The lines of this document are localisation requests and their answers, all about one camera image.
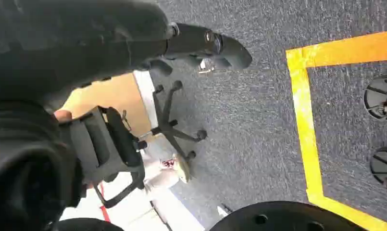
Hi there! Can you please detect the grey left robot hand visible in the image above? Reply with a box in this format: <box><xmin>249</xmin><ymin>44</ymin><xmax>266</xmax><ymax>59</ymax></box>
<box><xmin>0</xmin><ymin>0</ymin><xmax>253</xmax><ymax>111</ymax></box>

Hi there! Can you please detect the brown wooden desk panel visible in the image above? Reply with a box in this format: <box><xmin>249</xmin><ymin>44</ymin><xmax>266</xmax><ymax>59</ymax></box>
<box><xmin>61</xmin><ymin>73</ymin><xmax>153</xmax><ymax>138</ymax></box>

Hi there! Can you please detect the black office chair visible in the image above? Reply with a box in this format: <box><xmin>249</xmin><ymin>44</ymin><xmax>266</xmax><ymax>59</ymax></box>
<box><xmin>58</xmin><ymin>80</ymin><xmax>209</xmax><ymax>209</ymax></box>

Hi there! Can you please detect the ribbed grey left arm sleeve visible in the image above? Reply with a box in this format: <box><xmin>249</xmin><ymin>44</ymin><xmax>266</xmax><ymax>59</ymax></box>
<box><xmin>0</xmin><ymin>101</ymin><xmax>84</xmax><ymax>231</ymax></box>

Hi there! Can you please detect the black rounded object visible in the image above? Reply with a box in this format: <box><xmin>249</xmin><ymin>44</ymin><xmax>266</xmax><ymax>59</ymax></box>
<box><xmin>55</xmin><ymin>218</ymin><xmax>125</xmax><ymax>231</ymax></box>

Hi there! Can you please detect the yellow floor tape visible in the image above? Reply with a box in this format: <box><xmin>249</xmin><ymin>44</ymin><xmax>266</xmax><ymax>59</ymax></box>
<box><xmin>286</xmin><ymin>29</ymin><xmax>387</xmax><ymax>226</ymax></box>

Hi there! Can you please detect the red cable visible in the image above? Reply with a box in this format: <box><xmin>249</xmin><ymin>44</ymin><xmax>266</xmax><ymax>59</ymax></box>
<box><xmin>99</xmin><ymin>183</ymin><xmax>112</xmax><ymax>223</ymax></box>

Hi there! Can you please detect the black round base plate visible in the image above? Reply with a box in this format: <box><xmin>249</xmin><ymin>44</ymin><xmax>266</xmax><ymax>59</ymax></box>
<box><xmin>209</xmin><ymin>201</ymin><xmax>368</xmax><ymax>231</ymax></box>

